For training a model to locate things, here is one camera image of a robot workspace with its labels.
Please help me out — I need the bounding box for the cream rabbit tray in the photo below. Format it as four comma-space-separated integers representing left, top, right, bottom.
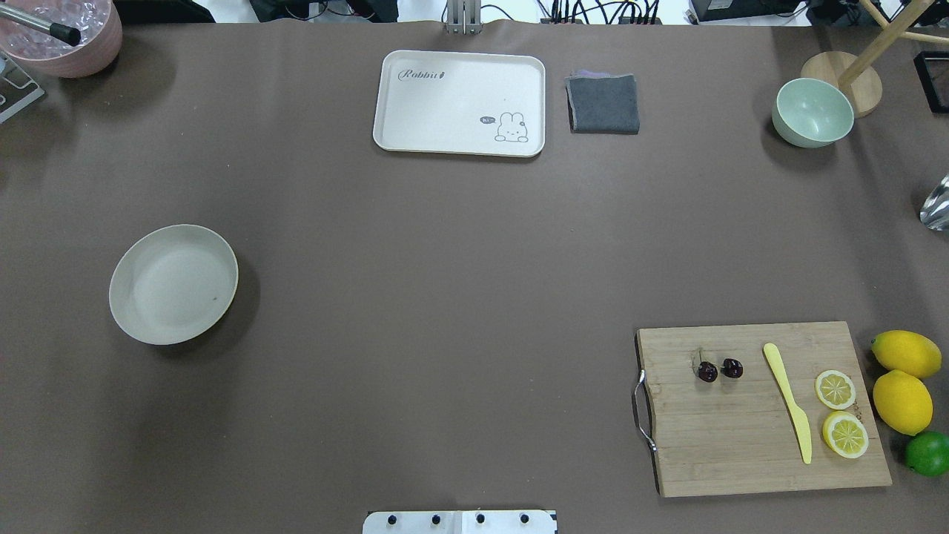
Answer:
372, 50, 546, 158

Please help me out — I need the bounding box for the dark red cherry left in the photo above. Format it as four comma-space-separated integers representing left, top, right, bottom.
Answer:
695, 360, 719, 384

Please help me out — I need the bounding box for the dark red cherry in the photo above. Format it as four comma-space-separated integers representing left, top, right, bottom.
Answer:
695, 360, 719, 384
721, 357, 744, 379

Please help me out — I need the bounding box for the dark red cherry right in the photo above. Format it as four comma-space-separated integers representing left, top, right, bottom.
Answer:
721, 357, 744, 379

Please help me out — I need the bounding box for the black glass tray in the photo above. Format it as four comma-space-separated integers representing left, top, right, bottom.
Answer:
913, 50, 948, 114

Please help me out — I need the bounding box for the grey folded cloth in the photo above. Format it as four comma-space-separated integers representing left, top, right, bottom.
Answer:
565, 70, 641, 135

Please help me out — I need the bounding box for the beige shallow bowl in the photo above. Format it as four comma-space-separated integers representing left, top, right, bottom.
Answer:
108, 224, 239, 346

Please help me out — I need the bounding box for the yellow plastic knife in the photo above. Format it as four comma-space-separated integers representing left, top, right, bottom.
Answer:
762, 342, 813, 464

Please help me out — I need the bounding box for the wooden cutting board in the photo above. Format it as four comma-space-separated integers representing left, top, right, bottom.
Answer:
636, 321, 892, 498

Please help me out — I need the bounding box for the mint green bowl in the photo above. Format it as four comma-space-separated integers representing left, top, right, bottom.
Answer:
770, 78, 855, 148

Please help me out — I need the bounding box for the upper lemon slice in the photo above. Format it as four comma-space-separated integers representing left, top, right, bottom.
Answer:
814, 369, 857, 410

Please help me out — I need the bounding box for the lemon slice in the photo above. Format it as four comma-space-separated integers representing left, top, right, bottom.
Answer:
814, 369, 857, 410
821, 410, 869, 459

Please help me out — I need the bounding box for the lower lemon slice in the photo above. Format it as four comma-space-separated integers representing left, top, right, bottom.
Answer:
821, 410, 869, 459

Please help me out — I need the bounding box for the wooden cup stand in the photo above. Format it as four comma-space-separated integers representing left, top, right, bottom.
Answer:
800, 1, 947, 118

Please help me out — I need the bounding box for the upper whole lemon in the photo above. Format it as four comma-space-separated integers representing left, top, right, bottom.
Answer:
870, 330, 942, 379

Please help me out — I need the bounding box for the whole lemon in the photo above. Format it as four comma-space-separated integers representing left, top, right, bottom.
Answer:
872, 369, 934, 436
870, 330, 942, 379

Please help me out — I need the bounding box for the lower whole lemon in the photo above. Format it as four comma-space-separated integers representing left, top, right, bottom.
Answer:
872, 369, 934, 436

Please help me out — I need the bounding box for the metal ice scoop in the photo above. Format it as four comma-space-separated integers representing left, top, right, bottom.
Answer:
919, 174, 949, 232

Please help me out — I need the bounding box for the pink bowl with ice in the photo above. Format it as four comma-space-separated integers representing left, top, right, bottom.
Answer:
1, 1, 122, 79

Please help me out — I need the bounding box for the metal muddler black tip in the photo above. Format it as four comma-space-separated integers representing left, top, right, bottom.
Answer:
1, 2, 82, 47

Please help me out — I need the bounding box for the green lime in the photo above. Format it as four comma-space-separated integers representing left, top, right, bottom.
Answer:
905, 432, 948, 477

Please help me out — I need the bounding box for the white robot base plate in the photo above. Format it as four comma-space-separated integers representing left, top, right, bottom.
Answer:
362, 510, 558, 533

